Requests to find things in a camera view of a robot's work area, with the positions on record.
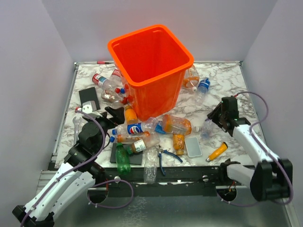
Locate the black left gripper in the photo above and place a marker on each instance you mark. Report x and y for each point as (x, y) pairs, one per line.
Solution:
(118, 117)

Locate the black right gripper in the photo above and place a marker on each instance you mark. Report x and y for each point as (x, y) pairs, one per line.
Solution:
(213, 116)

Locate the small orange juice bottle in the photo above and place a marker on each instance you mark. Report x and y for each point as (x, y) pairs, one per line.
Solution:
(130, 115)

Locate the clear bottle light blue label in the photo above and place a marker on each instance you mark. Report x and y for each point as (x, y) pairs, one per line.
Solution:
(206, 129)

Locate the large orange label juice bottle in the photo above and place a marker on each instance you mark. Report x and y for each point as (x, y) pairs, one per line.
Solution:
(177, 125)

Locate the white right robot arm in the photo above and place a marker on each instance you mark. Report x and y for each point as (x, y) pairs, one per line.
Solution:
(271, 179)

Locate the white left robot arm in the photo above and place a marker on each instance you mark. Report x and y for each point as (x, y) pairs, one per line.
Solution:
(77, 173)

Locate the orange plastic bin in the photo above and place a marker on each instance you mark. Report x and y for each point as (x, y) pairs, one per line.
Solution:
(153, 63)

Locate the red cap clear bottle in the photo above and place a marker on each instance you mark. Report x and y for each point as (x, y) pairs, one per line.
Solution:
(114, 96)

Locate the orange label slim bottle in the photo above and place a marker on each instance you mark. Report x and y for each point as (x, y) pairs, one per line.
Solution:
(128, 138)

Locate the orange utility knife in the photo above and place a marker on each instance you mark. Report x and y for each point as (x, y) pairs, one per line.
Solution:
(217, 152)

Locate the pepsi bottle blue label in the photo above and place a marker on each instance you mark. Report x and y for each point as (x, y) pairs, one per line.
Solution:
(135, 128)

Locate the black foam block left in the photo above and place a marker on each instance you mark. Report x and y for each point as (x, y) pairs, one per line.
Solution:
(89, 94)

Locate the red label water bottle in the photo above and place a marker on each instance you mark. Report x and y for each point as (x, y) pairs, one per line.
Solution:
(102, 82)

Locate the brown tea bottle white label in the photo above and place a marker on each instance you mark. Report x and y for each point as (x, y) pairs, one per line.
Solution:
(143, 144)

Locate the grey metal tin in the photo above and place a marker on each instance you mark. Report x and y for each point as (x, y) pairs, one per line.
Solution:
(193, 147)

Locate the silver wrench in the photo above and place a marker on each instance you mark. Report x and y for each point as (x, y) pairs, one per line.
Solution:
(76, 122)

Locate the orange bottle near tin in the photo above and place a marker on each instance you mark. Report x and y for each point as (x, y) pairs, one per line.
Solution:
(179, 144)

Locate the green plastic bottle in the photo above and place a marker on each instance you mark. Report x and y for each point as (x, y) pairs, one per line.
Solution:
(122, 160)

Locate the black foam pad front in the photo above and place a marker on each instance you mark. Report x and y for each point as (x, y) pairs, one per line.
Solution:
(135, 159)

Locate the clear crushed bottle front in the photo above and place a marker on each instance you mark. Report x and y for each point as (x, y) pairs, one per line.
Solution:
(150, 165)

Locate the red screwdriver at back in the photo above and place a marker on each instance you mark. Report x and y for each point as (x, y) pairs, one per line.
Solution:
(104, 62)

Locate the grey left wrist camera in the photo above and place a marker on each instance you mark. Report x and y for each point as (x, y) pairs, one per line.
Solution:
(88, 107)

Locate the blue handled pliers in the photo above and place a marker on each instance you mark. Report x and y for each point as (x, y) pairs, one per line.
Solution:
(163, 154)

